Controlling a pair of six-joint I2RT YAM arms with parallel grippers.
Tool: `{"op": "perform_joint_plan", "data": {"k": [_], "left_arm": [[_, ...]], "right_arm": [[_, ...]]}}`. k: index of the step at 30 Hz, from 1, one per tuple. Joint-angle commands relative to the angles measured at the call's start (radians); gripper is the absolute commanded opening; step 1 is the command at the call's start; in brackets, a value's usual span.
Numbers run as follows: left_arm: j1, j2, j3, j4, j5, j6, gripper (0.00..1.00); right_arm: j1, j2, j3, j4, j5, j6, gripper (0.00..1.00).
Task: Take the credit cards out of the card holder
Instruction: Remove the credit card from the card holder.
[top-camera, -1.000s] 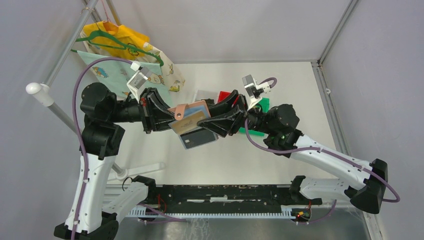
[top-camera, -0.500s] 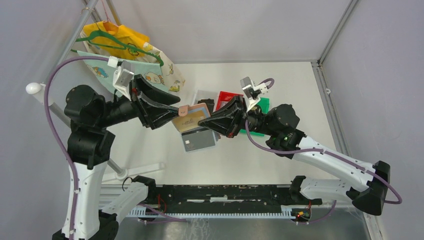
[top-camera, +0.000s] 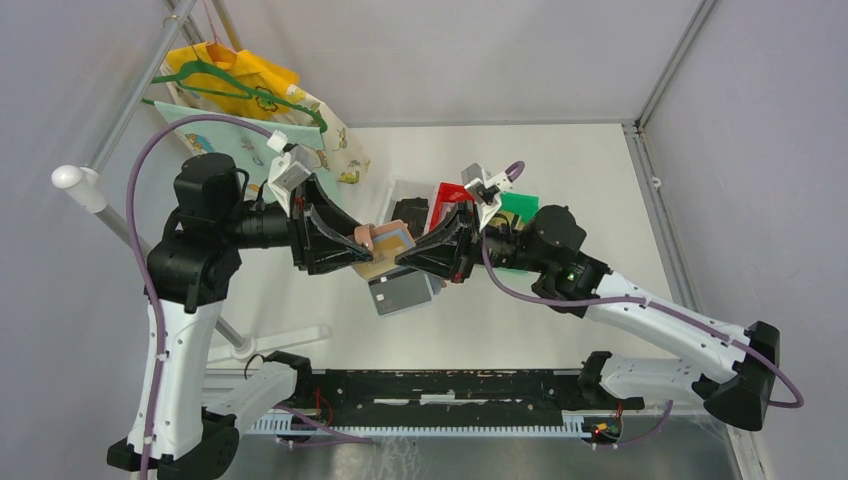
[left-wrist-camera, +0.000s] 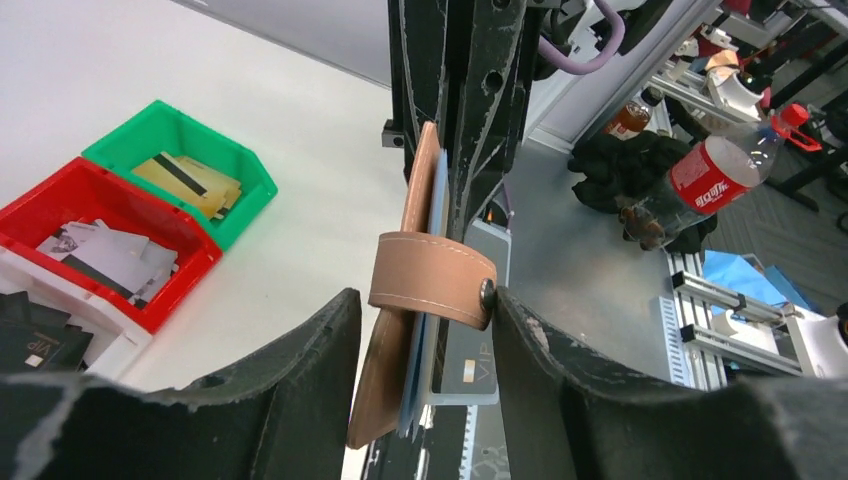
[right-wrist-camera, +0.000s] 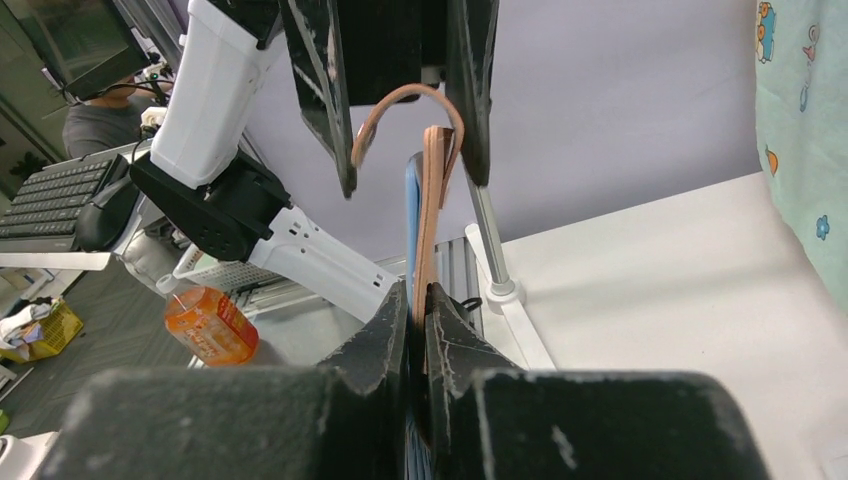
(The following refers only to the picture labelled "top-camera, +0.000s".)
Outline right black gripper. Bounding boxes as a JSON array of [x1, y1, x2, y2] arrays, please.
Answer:
[[395, 199, 549, 283]]

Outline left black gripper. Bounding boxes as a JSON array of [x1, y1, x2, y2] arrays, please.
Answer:
[[220, 171, 374, 274]]

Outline tan leather card holder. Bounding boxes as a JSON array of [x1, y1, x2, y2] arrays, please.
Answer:
[[352, 220, 444, 305]]

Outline gold credit card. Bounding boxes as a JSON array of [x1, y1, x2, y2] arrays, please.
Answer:
[[352, 238, 408, 280]]

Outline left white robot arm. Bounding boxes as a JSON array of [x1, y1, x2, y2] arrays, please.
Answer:
[[107, 153, 372, 479]]

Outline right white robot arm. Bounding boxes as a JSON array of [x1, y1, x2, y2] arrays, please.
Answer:
[[397, 202, 780, 431]]

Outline yellow cards in green bin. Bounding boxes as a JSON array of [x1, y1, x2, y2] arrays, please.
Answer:
[[491, 211, 521, 230]]

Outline red plastic bin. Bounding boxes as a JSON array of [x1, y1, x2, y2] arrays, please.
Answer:
[[427, 182, 473, 232]]

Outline cream patterned cloth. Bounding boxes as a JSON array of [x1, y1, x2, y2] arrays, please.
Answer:
[[284, 84, 371, 185]]

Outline white plastic bin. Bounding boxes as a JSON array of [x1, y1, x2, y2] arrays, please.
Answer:
[[378, 178, 438, 231]]

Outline light green patterned cloth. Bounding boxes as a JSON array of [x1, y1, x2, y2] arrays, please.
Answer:
[[176, 120, 342, 201]]

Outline green plastic bin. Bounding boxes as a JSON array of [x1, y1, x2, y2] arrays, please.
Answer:
[[490, 192, 541, 273]]

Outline yellow garment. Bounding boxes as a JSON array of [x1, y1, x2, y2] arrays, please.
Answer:
[[154, 43, 316, 125]]

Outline green clothes hanger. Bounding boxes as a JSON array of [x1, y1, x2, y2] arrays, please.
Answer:
[[150, 60, 328, 133]]

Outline pink clothes hanger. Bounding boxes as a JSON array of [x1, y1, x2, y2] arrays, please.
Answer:
[[202, 0, 234, 53]]

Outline metal clothes rack pole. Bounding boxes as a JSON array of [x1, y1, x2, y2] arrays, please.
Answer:
[[51, 0, 253, 352]]

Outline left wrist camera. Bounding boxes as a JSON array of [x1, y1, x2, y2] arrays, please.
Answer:
[[266, 130, 314, 215]]

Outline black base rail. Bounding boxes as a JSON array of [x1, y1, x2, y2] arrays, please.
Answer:
[[285, 369, 645, 427]]

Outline white cable duct strip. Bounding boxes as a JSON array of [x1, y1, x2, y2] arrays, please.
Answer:
[[248, 411, 591, 439]]

